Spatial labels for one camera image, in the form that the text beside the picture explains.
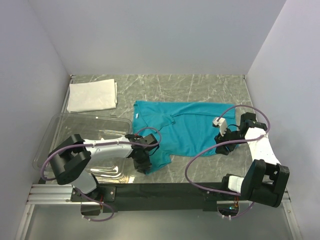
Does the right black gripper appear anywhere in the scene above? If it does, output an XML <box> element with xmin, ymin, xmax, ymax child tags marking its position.
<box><xmin>214</xmin><ymin>125</ymin><xmax>248</xmax><ymax>156</ymax></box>

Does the teal t shirt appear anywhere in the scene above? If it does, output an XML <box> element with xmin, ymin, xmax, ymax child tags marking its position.
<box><xmin>132</xmin><ymin>101</ymin><xmax>236</xmax><ymax>174</ymax></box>

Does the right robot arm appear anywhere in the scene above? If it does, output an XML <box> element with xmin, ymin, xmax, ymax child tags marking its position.
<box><xmin>212</xmin><ymin>112</ymin><xmax>290</xmax><ymax>208</ymax></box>

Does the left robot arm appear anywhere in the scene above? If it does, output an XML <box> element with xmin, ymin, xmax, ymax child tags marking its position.
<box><xmin>41</xmin><ymin>133</ymin><xmax>161</xmax><ymax>201</ymax></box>

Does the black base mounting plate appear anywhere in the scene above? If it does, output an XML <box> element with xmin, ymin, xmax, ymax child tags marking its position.
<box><xmin>69</xmin><ymin>182</ymin><xmax>250</xmax><ymax>215</ymax></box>

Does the clear plastic bin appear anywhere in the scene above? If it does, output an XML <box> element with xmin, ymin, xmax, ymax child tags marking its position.
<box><xmin>32</xmin><ymin>113</ymin><xmax>132</xmax><ymax>183</ymax></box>

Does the folded white t shirt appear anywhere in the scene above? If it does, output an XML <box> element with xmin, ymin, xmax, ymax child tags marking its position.
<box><xmin>67</xmin><ymin>79</ymin><xmax>118</xmax><ymax>113</ymax></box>

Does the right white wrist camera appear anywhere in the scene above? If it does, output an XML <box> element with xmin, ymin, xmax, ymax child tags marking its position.
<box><xmin>212</xmin><ymin>117</ymin><xmax>228</xmax><ymax>137</ymax></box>

